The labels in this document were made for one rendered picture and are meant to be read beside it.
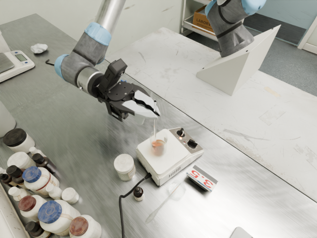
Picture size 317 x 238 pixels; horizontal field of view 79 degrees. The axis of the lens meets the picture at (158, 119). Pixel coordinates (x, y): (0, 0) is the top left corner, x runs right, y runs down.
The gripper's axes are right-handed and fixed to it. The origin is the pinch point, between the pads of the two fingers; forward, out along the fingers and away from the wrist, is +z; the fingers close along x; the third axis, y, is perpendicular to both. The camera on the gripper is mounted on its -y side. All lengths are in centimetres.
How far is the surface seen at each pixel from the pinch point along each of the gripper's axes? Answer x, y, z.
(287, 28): -297, 98, 12
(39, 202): 30.6, 18.2, -15.2
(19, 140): 23.2, 19.3, -38.2
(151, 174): 6.1, 22.1, 3.1
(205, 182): -2.0, 23.0, 18.1
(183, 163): -1.9, 19.7, 9.7
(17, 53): -6, 25, -95
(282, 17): -298, 87, 0
